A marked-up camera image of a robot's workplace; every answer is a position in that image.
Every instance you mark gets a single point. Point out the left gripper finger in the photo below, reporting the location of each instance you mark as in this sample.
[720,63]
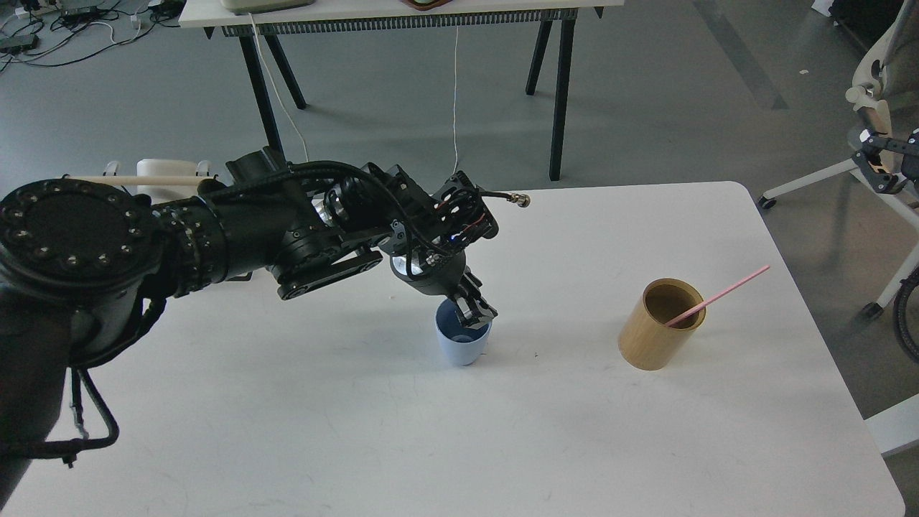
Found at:
[460,312]
[470,285]

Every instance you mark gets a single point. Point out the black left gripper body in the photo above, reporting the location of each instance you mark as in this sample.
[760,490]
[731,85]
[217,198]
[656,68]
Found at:
[444,276]

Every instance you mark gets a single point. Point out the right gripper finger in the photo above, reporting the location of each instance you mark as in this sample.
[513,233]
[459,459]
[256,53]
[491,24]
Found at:
[884,159]

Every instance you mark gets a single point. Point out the blue plastic cup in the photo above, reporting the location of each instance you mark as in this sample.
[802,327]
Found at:
[460,345]

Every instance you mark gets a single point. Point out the pink chopstick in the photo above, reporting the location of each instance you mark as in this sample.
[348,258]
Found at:
[673,322]

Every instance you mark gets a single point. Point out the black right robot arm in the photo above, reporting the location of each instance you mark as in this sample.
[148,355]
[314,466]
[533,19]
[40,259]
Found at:
[904,251]

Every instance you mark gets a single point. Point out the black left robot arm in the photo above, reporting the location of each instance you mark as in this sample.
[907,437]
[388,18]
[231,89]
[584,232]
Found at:
[87,270]

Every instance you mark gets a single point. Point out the white cup in rack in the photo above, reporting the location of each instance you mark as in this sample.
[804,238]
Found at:
[164,172]

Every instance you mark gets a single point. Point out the bamboo cylinder holder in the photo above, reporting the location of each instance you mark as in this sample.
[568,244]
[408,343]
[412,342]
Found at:
[646,340]

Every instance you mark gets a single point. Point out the white background table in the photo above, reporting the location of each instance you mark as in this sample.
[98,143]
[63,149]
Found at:
[495,90]

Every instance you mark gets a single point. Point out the black wire dish rack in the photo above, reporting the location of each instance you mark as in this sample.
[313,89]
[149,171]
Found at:
[111,176]

